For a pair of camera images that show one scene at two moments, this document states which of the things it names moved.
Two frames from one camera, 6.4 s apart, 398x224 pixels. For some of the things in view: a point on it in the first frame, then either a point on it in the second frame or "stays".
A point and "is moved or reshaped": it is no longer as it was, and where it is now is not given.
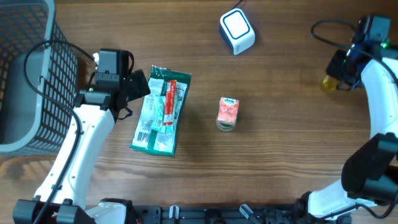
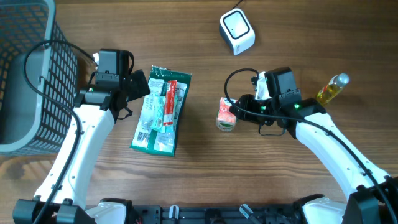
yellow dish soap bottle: x=328 y=84 is moved or reshaped
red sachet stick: x=170 y=102 stays
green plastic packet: x=155 y=131 stays
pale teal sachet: x=159 y=122 stays
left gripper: x=134 y=89 stays
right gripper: x=331 y=68 → x=247 y=101
